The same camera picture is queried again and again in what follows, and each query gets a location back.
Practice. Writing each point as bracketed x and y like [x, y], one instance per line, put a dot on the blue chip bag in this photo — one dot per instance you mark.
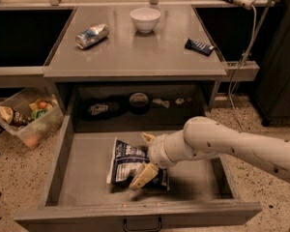
[125, 161]

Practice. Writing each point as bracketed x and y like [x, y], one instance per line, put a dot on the white ceramic bowl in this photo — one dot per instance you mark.
[145, 19]

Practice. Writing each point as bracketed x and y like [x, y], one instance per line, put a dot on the clear plastic storage bin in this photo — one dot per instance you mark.
[42, 123]

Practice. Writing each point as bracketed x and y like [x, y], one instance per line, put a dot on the red toy fruit in bin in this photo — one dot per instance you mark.
[42, 105]

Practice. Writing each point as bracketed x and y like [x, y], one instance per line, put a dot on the black drawer handle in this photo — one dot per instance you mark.
[142, 224]

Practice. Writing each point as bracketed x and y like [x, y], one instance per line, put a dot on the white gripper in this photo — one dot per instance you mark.
[157, 151]

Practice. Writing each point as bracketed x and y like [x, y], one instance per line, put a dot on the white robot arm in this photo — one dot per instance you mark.
[202, 137]

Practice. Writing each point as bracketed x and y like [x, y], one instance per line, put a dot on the brown snack bag in bin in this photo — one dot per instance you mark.
[12, 117]

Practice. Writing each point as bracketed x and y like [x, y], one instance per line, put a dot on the open grey drawer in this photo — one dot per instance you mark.
[77, 198]

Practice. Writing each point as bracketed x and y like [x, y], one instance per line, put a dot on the dark blue snack bar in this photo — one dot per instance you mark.
[202, 48]

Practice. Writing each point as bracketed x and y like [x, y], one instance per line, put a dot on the crushed silver soda can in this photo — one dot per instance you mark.
[92, 36]

